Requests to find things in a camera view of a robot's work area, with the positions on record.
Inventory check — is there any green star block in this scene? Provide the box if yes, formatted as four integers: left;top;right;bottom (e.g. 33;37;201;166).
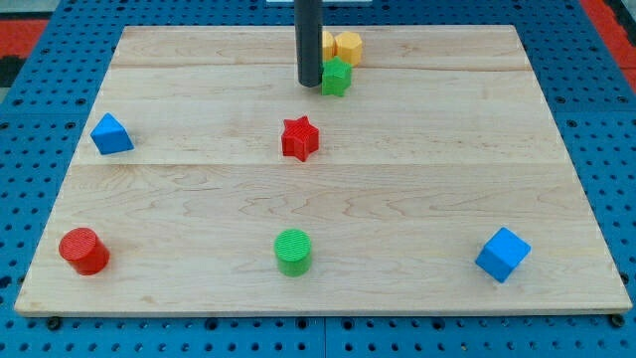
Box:
321;56;352;96

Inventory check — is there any yellow block behind rod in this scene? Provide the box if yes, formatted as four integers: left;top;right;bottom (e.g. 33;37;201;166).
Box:
322;31;336;61

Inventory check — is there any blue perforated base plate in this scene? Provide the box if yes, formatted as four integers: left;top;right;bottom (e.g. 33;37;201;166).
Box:
1;0;635;357

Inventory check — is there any blue cube block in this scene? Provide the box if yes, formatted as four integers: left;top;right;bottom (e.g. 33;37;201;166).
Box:
475;227;532;283

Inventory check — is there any red star block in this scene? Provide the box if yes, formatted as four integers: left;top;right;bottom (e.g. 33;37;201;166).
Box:
281;115;320;162

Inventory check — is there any light wooden board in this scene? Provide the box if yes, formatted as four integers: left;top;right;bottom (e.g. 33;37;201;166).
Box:
15;25;632;317

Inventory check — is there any yellow hexagon block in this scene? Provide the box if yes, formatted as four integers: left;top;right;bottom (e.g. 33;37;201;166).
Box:
335;32;363;67

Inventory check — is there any green cylinder block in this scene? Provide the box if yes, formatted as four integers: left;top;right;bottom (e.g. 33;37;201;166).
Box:
273;229;312;276

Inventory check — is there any blue triangular prism block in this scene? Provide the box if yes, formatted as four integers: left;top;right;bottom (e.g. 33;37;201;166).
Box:
90;112;134;155

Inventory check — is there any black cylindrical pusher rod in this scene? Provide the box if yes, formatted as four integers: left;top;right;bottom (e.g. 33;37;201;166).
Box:
294;0;323;88

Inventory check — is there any red cylinder block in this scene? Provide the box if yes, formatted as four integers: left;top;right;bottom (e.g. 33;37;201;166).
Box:
59;228;110;275

